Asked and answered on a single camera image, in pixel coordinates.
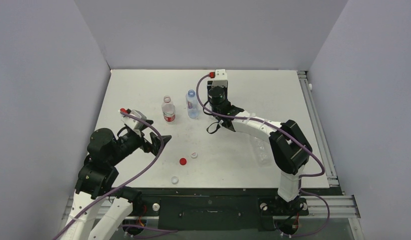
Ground red bottle cap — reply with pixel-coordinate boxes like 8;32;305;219
179;158;187;166

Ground blue white bottle cap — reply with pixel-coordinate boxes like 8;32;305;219
171;176;179;185

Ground red label clear bottle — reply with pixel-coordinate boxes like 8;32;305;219
161;95;176;123

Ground clear bottle white cap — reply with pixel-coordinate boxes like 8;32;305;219
185;89;199;119

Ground clear unlabelled bottle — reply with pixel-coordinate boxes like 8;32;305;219
249;136;274;168

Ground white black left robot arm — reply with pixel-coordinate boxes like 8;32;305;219
56;126;172;240

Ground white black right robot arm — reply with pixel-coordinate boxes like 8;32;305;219
207;86;313;214

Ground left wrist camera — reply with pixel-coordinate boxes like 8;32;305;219
119;108;147;137

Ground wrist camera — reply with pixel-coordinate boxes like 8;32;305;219
207;69;228;98
119;108;147;137

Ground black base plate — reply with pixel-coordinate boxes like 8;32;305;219
101;187;309;233

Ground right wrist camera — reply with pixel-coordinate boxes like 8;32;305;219
207;69;228;98

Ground aluminium rail frame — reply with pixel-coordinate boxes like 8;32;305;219
297;71;361;219

